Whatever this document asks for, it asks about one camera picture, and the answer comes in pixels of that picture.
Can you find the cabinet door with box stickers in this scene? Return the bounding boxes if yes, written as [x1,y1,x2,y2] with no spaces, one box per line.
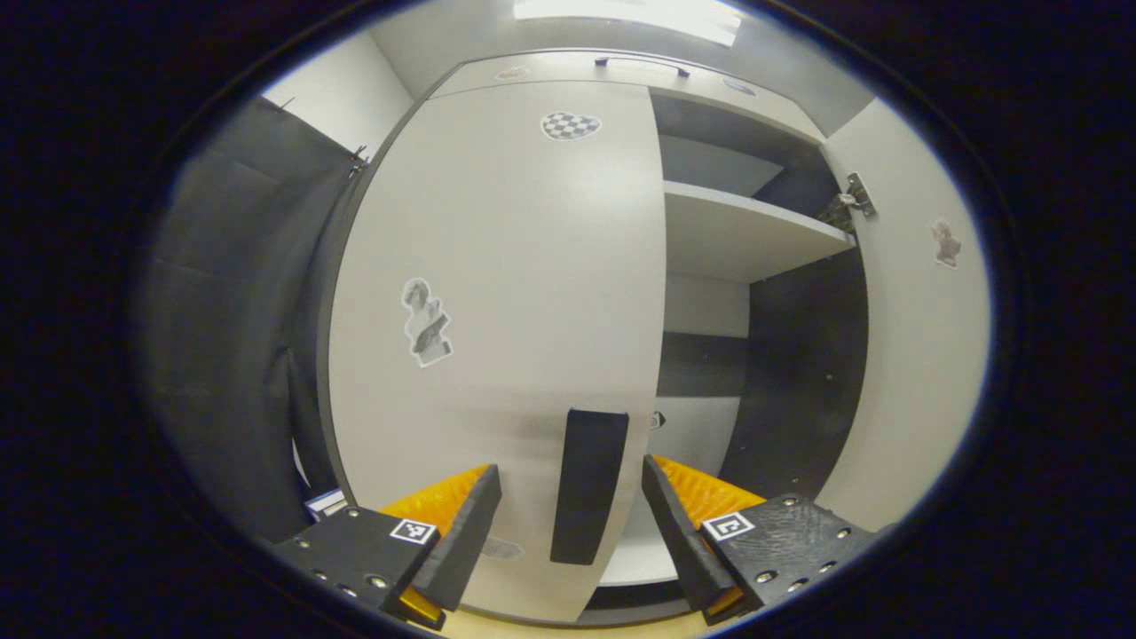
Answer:
[812,98,992,533]

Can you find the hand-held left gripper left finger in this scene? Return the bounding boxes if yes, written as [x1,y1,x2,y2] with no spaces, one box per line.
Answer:
[273,463,503,631]

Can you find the white cabinet inner shelf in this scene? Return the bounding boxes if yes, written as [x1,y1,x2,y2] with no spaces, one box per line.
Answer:
[661,180,857,285]

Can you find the cabinet door with checkered sticker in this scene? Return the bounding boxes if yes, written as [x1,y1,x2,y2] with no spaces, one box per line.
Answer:
[327,80,668,624]

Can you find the black backdrop cloth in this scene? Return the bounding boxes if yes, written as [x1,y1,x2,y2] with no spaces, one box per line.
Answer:
[133,96,369,542]

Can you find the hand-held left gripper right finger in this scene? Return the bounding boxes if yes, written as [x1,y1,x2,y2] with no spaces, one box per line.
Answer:
[641,454,893,627]

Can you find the grey double-door shoe cabinet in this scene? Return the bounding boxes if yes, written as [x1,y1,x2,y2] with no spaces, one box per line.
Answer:
[315,49,992,627]

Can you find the white and dark book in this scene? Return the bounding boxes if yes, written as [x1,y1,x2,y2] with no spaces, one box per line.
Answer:
[304,488,349,523]

